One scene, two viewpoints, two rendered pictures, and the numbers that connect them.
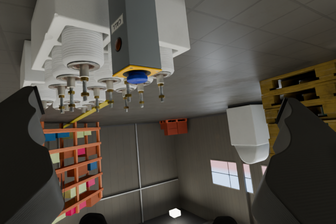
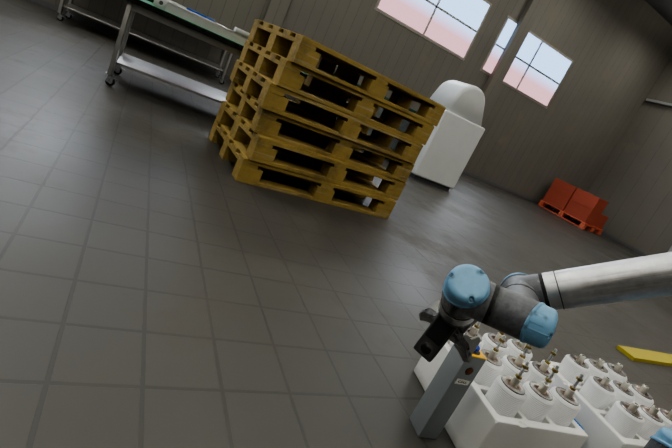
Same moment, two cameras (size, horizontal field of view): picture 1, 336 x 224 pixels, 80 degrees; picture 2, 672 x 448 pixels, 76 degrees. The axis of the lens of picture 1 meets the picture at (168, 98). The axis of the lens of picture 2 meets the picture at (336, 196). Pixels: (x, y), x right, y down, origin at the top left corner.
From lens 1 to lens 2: 1.01 m
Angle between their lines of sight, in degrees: 28
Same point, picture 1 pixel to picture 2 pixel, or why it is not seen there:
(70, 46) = (507, 401)
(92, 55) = (498, 384)
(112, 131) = not seen: outside the picture
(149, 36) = (450, 360)
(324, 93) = (339, 171)
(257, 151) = (452, 100)
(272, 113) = (400, 173)
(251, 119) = (427, 152)
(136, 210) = not seen: outside the picture
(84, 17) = (483, 408)
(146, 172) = not seen: outside the picture
